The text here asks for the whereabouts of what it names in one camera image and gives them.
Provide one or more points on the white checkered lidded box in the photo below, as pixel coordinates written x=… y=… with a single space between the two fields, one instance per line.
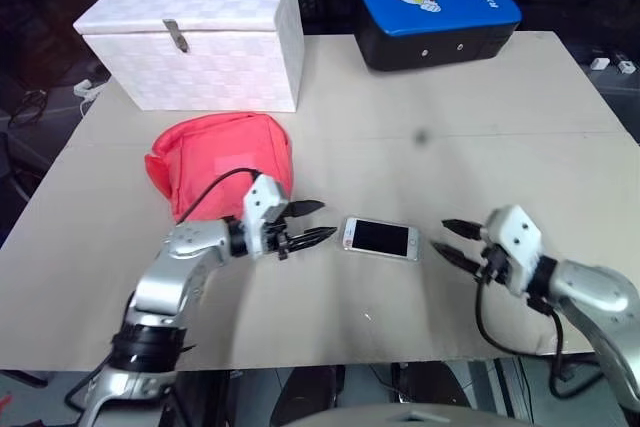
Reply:
x=210 y=72

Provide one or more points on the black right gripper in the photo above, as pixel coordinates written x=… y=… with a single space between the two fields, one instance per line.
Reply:
x=494 y=264

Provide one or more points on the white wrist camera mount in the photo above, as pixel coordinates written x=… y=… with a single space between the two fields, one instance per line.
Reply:
x=517 y=242
x=257 y=227

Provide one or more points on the small white power adapter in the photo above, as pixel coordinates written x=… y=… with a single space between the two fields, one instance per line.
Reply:
x=627 y=67
x=599 y=63

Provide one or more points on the grey metal box latch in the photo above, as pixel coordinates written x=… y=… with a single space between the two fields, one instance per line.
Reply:
x=179 y=39

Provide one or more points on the beige rounded robot torso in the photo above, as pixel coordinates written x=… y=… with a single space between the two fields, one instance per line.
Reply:
x=400 y=419

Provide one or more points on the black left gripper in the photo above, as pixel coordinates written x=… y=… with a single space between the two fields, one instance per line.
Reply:
x=282 y=242

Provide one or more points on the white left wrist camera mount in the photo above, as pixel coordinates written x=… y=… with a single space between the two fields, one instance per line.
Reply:
x=257 y=227

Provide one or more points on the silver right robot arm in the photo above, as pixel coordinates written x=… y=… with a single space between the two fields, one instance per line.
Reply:
x=595 y=287

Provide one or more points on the white power strip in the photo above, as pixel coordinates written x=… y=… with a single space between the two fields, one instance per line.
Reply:
x=87 y=88

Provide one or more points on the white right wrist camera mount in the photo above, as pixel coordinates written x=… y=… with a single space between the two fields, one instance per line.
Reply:
x=517 y=242

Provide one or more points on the dark rounded shape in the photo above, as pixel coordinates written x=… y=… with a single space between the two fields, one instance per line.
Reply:
x=432 y=384
x=307 y=392

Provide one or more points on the blue and black padded case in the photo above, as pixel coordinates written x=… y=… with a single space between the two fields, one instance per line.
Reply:
x=440 y=17

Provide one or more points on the white smartphone with dark screen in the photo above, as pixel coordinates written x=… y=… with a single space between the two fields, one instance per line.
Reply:
x=380 y=239

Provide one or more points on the red fabric pouch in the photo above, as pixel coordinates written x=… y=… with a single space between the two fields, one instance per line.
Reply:
x=200 y=147

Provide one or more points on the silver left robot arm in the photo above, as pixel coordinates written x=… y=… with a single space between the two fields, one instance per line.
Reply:
x=195 y=242

